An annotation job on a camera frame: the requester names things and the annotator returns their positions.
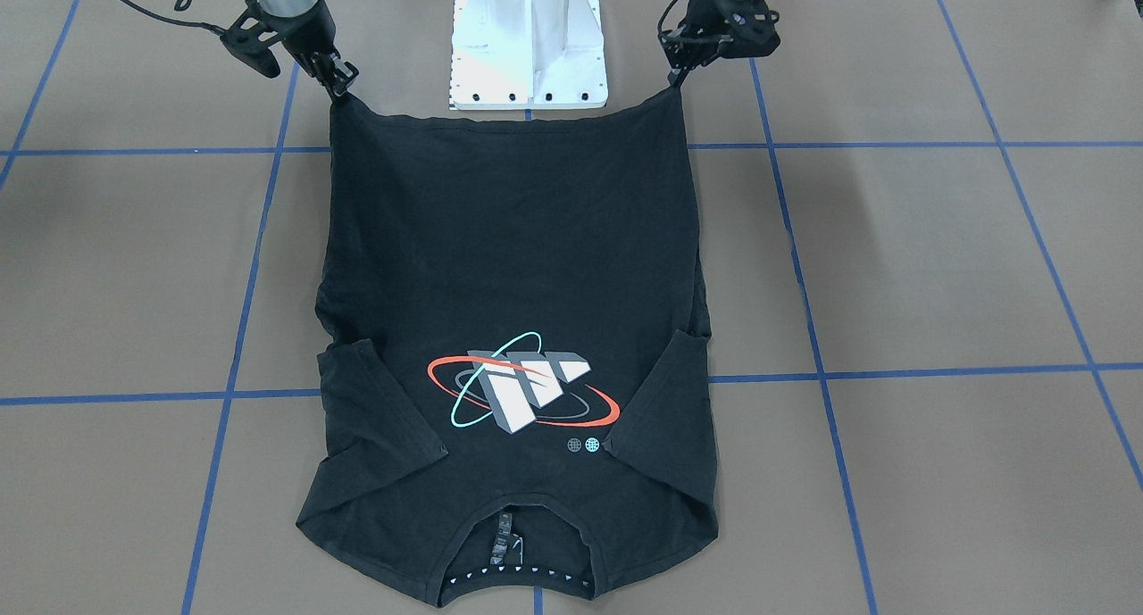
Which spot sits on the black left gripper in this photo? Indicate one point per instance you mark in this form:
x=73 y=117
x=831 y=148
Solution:
x=712 y=17

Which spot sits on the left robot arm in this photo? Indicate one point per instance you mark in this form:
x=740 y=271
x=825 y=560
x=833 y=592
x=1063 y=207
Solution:
x=695 y=33

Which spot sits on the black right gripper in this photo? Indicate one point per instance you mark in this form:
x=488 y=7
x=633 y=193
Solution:
x=304 y=35

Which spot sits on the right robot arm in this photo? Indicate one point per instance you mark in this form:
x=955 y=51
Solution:
x=289 y=8

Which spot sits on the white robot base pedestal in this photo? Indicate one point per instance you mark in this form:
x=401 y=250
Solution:
x=527 y=55

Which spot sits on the black graphic t-shirt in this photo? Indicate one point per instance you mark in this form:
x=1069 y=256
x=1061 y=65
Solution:
x=516 y=389

